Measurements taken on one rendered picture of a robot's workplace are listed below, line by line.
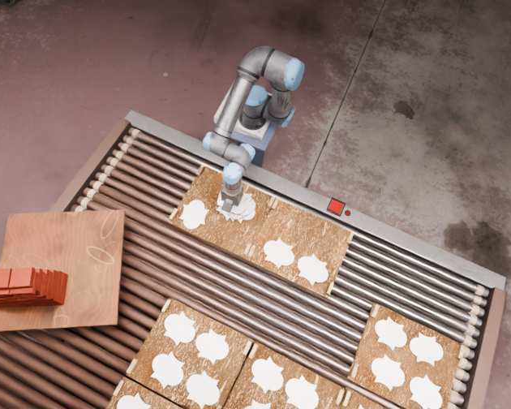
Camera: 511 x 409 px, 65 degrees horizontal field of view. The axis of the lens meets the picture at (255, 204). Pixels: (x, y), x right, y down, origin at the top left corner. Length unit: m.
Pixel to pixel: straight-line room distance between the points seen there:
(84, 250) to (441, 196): 2.58
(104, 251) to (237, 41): 2.57
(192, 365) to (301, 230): 0.77
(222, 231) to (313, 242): 0.43
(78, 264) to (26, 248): 0.24
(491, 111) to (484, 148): 0.41
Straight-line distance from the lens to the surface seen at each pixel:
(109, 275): 1.81
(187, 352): 1.80
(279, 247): 1.87
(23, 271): 1.62
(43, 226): 1.98
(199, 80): 3.60
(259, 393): 1.79
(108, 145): 2.18
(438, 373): 1.98
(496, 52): 4.57
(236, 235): 1.89
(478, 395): 2.04
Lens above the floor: 2.72
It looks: 66 degrees down
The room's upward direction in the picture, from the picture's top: 7 degrees clockwise
